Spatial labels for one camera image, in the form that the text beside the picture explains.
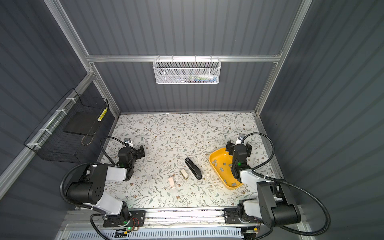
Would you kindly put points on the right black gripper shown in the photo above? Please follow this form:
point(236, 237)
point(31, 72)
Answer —
point(231, 148)

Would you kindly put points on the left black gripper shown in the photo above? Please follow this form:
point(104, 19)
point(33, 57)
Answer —
point(141, 151)

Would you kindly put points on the yellow plastic tray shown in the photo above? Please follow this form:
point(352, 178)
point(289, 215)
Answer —
point(221, 156)

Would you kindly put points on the pink small stapler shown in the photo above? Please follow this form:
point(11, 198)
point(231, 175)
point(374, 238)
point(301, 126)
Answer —
point(172, 182)

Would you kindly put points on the beige small stapler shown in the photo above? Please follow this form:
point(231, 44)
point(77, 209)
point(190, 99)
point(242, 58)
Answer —
point(184, 174)

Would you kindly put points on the black stapler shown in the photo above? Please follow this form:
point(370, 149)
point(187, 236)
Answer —
point(194, 169)

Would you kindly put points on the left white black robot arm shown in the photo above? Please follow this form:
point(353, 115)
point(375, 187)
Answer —
point(84, 185)

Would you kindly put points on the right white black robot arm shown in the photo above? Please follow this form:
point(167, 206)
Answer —
point(275, 206)

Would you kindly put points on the yellow marker in basket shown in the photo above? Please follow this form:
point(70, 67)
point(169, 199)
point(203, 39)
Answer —
point(102, 114)

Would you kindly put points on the black pad in basket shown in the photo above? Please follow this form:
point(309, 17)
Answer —
point(84, 124)

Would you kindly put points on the items in white basket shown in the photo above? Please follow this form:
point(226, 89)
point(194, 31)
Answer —
point(205, 78)

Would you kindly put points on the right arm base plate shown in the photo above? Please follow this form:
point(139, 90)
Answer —
point(234, 216)

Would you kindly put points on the black wire basket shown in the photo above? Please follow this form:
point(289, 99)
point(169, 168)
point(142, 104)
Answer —
point(70, 135)

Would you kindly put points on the aluminium mounting rail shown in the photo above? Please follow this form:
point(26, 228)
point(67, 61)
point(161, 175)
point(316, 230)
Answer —
point(156, 218)

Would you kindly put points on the white wire mesh basket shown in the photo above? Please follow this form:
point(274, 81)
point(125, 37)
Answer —
point(167, 73)

